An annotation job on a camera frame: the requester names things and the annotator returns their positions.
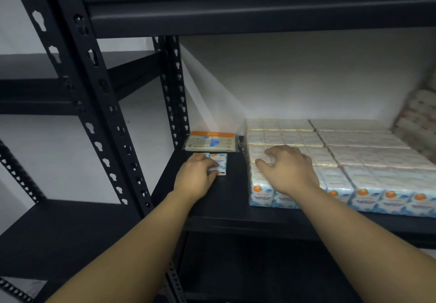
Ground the person's left hand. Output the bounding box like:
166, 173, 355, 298
173, 153, 220, 206

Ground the person's right hand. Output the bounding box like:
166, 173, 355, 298
254, 145, 321, 198

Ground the small blue white tissue packet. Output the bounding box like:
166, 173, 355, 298
208, 153, 228, 177

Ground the orange-topped tissue pack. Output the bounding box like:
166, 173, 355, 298
183, 131, 238, 153

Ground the person's right forearm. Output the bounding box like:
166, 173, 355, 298
294, 183, 436, 303

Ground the person's left forearm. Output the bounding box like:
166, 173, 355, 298
46, 190, 197, 303

